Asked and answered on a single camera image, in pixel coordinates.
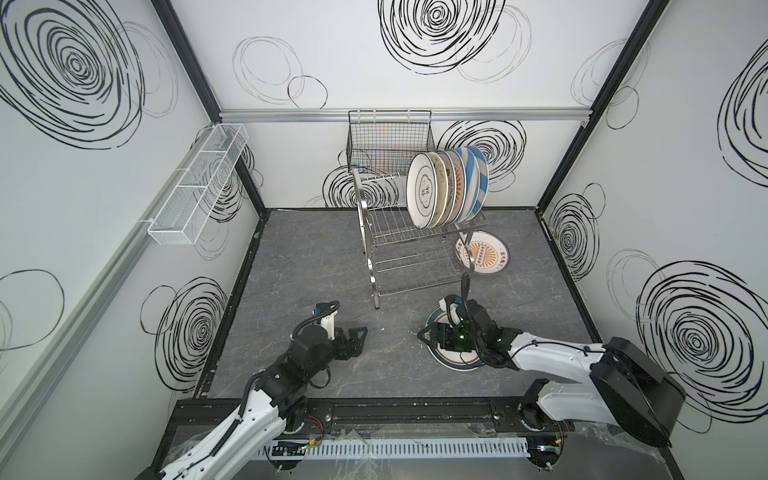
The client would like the green rim red ring plate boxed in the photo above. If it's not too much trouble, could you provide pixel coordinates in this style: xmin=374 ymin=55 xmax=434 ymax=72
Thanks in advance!
xmin=425 ymin=308 xmax=484 ymax=371

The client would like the sunburst plate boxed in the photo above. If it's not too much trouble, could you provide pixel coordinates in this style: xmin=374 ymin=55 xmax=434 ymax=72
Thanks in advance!
xmin=454 ymin=231 xmax=509 ymax=275
xmin=447 ymin=148 xmax=467 ymax=224

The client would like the white plate thin green line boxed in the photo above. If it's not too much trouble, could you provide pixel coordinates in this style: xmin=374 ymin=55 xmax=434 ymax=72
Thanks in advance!
xmin=406 ymin=153 xmax=437 ymax=228

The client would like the large blue striped plate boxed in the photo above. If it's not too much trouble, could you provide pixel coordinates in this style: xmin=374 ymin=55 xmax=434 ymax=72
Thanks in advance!
xmin=468 ymin=145 xmax=489 ymax=218

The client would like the red text green rim plate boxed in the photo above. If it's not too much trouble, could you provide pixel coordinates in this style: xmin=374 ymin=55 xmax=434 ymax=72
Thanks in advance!
xmin=438 ymin=150 xmax=456 ymax=224

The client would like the small blue striped plate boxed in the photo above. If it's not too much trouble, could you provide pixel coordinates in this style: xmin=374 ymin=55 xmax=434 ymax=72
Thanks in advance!
xmin=456 ymin=147 xmax=479 ymax=223

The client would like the cream floral plate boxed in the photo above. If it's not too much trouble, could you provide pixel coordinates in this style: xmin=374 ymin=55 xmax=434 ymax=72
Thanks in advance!
xmin=428 ymin=152 xmax=448 ymax=228

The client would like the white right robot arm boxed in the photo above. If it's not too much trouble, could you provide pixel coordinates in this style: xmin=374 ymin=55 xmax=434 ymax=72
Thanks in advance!
xmin=417 ymin=295 xmax=686 ymax=447

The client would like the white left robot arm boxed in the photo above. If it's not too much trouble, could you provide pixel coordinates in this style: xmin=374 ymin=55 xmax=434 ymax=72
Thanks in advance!
xmin=138 ymin=325 xmax=368 ymax=479

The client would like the stainless steel dish rack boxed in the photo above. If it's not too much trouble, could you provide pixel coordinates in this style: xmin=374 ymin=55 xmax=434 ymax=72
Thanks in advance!
xmin=350 ymin=164 xmax=488 ymax=310

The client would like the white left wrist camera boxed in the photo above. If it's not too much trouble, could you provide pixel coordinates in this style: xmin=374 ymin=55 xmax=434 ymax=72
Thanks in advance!
xmin=314 ymin=301 xmax=339 ymax=340

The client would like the white slotted cable duct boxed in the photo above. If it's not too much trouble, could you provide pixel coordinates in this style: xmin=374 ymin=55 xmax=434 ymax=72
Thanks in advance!
xmin=254 ymin=437 xmax=530 ymax=461

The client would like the white wire wall shelf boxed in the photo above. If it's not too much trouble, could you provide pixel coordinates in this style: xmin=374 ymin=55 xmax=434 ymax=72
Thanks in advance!
xmin=147 ymin=123 xmax=248 ymax=246

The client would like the black wire wall basket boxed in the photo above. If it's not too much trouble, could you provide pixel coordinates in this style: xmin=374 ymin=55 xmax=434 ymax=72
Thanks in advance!
xmin=345 ymin=109 xmax=435 ymax=173

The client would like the aluminium wall rail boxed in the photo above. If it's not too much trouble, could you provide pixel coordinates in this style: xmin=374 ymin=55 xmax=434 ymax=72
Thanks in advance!
xmin=220 ymin=107 xmax=592 ymax=123

